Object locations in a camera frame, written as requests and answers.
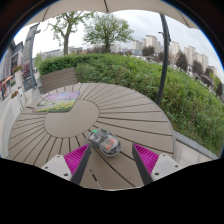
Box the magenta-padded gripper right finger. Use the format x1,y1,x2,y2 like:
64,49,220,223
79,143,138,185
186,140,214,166
131,143,184,186

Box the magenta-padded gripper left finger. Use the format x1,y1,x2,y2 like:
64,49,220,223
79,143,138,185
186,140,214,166
40,143,93,186

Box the transparent computer mouse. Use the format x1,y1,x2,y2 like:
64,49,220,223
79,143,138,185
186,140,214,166
85,128,122,158

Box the flower print mouse pad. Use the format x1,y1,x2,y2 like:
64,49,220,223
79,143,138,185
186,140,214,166
33,91,81,113

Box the green hedge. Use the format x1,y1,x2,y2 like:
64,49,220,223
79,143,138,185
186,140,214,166
38,53,224,156

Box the brown slatted chair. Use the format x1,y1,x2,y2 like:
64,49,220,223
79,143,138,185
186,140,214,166
39,67,78,95

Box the white flower planter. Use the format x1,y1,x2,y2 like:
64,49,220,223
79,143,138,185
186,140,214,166
9,89,28,116
12,64,25,88

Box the dark curved umbrella pole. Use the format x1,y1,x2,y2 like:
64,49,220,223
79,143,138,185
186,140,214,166
155,13,172,107

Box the grey sign pillar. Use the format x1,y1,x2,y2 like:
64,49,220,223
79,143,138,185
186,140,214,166
21,23,42,92

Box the beige apartment buildings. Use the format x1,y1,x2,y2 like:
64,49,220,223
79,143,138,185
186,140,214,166
133,34,218,77

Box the grey storefront building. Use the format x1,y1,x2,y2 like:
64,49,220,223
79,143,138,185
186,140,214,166
0,39,24,101

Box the thin-crowned tree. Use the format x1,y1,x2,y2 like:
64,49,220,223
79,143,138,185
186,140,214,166
48,10,96,56

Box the dense-crowned tree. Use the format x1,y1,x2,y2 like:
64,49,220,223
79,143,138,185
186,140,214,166
83,12,135,54

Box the beige umbrella canopy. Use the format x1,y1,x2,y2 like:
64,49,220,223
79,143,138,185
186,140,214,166
26,0,199,29

